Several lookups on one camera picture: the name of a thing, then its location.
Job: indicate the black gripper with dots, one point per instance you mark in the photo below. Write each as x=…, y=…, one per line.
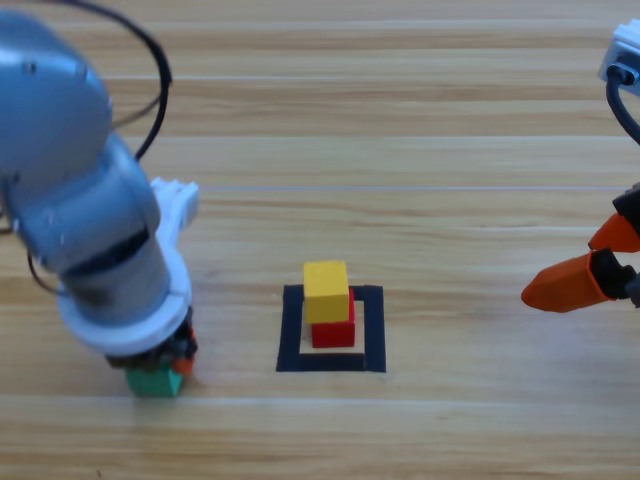
x=631, y=205
x=150, y=361

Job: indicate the green wooden cube block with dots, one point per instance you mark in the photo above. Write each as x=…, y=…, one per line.
x=152, y=384

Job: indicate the red wooden cube block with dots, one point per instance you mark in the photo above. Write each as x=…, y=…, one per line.
x=334, y=334

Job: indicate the yellow wooden cube block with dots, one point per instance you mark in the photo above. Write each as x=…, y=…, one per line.
x=326, y=292

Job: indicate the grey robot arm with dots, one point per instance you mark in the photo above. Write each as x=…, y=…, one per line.
x=65, y=165

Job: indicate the black tape rectangle outline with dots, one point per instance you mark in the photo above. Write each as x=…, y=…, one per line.
x=291, y=340

